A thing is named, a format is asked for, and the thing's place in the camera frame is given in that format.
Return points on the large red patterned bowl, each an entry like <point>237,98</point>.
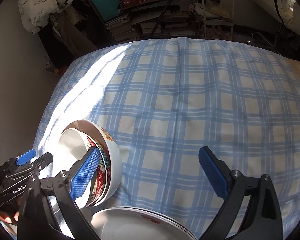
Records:
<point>106,171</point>

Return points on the white metal cart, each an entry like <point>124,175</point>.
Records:
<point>216,7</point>

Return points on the blue plaid cloth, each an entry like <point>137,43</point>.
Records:
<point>190,105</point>

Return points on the white bowl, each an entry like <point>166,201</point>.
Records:
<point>115,165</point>

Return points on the black tripod leg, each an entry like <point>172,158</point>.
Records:
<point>165,12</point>

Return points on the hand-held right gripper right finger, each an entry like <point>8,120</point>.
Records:
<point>213,172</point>

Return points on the small red patterned bowl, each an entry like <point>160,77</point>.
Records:
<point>72,145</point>

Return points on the wooden shelf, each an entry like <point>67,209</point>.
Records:
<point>140,6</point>

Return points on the teal bag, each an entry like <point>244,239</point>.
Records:
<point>105,2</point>

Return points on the person's left hand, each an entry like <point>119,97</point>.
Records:
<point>6,217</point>

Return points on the stack of books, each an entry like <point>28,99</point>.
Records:
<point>172,26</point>
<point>120,28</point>

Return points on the white puffer jacket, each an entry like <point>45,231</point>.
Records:
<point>45,2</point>

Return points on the beige coat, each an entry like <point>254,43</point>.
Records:
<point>72,37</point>

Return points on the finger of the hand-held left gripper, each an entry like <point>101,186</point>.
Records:
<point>26,157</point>
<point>43,161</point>

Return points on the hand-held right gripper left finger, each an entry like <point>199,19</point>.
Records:
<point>86,173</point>

